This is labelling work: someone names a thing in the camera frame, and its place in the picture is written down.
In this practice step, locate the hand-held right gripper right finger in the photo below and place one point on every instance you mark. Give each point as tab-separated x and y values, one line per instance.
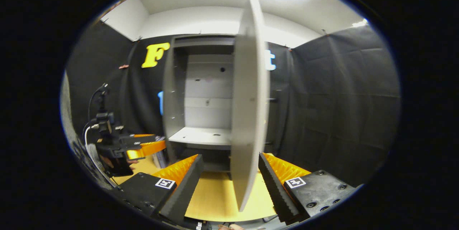
274	190

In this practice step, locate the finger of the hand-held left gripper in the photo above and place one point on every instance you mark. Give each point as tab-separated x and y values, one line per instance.
140	139
147	149

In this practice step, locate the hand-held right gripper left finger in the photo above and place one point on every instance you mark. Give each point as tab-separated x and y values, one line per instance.
188	190

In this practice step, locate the light grey cabinet door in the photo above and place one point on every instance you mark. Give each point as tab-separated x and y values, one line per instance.
247	115

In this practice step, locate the black backdrop cloth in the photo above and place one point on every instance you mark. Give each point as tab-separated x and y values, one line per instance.
340	115

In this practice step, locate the small ceiling light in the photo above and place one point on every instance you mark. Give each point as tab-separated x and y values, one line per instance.
360	23

